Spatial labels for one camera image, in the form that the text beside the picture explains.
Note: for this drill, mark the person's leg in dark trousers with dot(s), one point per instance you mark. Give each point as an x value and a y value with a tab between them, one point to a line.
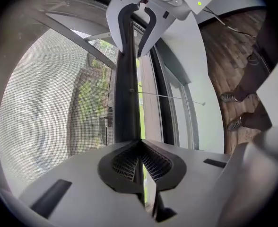
259	63
257	118

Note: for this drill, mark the grey mesh insect screen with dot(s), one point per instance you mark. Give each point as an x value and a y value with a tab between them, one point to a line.
35	103

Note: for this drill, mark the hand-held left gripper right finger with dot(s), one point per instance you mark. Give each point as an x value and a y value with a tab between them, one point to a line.
191	164

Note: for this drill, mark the grey sneaker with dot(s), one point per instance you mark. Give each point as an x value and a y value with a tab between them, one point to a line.
228	97
234	124

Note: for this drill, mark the dark framed window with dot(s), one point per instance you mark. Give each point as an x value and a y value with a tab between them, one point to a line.
158	84

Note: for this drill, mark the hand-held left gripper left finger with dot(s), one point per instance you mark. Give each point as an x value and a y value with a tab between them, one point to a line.
82	174

